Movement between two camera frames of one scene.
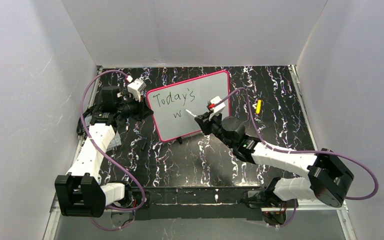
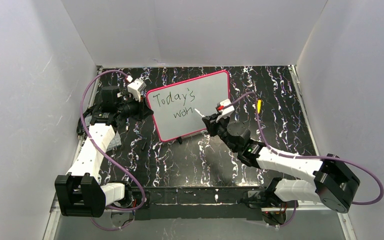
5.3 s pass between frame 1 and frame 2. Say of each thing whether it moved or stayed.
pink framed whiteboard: stayed
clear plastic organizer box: stayed
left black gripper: stayed
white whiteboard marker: moved
